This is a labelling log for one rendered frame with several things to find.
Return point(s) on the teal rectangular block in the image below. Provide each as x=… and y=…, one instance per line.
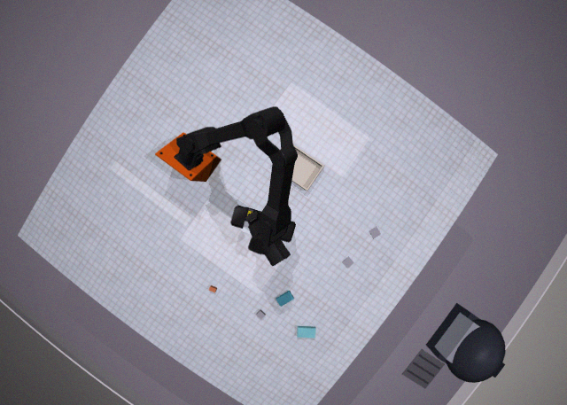
x=284, y=298

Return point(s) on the light blue rectangular block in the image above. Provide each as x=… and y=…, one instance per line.
x=306, y=332

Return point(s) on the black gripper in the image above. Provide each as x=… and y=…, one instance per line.
x=238, y=220

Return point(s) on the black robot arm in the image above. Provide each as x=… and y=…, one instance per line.
x=267, y=228

